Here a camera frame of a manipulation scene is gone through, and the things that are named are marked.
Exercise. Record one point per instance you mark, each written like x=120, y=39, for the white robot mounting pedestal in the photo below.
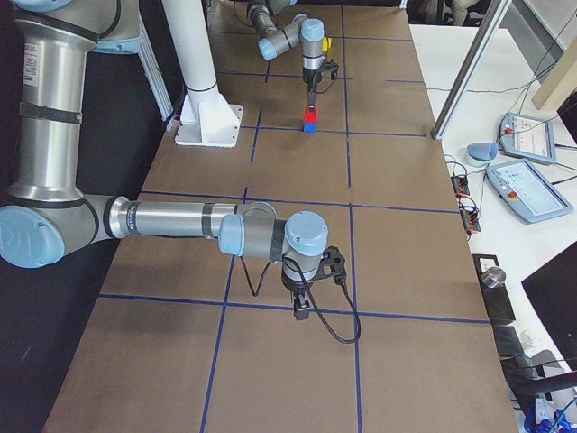
x=207, y=119

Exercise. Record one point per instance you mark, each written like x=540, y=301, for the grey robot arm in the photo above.
x=122, y=133
x=303, y=31

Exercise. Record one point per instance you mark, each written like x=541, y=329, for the small metal cup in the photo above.
x=493, y=277

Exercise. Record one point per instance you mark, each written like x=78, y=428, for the light blue tape roll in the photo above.
x=480, y=154

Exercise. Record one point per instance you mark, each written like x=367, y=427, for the teach pendant tablet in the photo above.
x=527, y=137
x=527, y=192

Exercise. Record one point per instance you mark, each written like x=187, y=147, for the black box with cup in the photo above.
x=495, y=296

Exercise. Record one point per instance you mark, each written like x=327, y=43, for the red wooden cube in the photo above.
x=310, y=115

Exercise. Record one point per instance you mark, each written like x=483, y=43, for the black monitor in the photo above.
x=552, y=292

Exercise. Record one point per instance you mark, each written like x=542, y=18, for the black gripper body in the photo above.
x=294, y=287
x=311, y=79

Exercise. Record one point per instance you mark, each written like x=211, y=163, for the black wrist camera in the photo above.
x=331, y=67
x=333, y=265

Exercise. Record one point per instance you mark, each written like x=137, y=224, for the far teach pendant tablet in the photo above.
x=527, y=137

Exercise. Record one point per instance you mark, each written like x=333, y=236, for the orange black connector board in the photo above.
x=460, y=186

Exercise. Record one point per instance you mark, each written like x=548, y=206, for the near teach pendant tablet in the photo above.
x=527, y=192

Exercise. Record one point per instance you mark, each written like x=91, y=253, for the blue wooden cube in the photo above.
x=310, y=128

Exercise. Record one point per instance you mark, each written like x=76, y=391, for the aluminium frame post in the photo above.
x=490, y=24

